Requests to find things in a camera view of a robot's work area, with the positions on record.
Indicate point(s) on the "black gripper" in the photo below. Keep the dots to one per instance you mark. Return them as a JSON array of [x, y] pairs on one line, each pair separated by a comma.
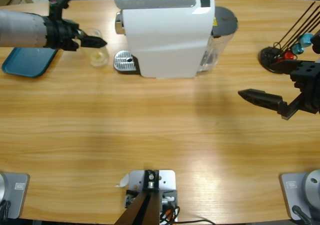
[[61, 35], [311, 85]]

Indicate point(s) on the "clear drinking glass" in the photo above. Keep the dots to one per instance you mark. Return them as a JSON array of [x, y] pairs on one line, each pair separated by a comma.
[[100, 57]]

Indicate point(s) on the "blue plastic tray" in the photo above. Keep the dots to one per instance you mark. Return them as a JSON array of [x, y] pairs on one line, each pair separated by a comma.
[[25, 62]]

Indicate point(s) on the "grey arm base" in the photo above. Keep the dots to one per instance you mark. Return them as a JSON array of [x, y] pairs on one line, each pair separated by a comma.
[[290, 197], [17, 197]]

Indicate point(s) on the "blue coffee capsule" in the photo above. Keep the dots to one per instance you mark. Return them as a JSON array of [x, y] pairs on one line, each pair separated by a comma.
[[297, 49], [305, 39]]

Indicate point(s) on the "white capsule coffee machine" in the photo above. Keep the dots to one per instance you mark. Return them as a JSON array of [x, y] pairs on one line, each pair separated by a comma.
[[165, 42]]

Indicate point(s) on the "black capsule holder with rods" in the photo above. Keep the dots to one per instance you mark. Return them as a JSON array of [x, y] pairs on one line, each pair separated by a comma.
[[266, 56]]

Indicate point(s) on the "clear water tank dark lid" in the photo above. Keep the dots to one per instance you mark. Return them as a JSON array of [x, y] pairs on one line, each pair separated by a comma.
[[225, 20]]

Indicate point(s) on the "white tape tab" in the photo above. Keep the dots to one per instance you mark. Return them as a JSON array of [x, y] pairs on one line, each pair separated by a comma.
[[123, 181]]

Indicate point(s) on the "white camera mounting block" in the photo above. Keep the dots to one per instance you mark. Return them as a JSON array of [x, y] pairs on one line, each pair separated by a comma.
[[167, 177]]

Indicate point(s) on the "dark camera post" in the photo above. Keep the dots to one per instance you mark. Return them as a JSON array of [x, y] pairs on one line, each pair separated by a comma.
[[150, 185]]

